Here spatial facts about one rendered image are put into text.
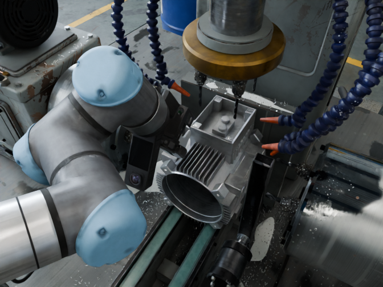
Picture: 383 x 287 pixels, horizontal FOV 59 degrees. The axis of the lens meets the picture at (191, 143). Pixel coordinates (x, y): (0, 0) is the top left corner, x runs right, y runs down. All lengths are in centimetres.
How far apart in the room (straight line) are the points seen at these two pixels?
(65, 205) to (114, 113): 14
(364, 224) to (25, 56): 82
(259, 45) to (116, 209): 36
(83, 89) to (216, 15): 26
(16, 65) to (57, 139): 51
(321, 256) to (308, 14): 47
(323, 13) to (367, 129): 66
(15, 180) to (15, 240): 83
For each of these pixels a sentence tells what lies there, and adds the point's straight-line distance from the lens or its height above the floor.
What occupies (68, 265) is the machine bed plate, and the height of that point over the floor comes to 80.
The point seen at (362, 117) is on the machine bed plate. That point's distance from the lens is 138.
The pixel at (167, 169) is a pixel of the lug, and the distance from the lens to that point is 71.
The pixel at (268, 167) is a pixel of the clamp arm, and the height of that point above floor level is 125.
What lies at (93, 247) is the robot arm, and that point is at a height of 134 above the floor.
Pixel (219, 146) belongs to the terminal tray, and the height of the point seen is 112.
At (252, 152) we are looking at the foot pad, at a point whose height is 107.
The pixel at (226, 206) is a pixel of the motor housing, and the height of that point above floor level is 104.
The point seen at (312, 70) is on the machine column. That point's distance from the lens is 83.
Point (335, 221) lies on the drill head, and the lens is 64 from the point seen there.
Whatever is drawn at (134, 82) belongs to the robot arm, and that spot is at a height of 139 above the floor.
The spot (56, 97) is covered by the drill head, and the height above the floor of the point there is 113.
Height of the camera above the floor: 164
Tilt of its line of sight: 47 degrees down
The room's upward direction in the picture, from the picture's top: straight up
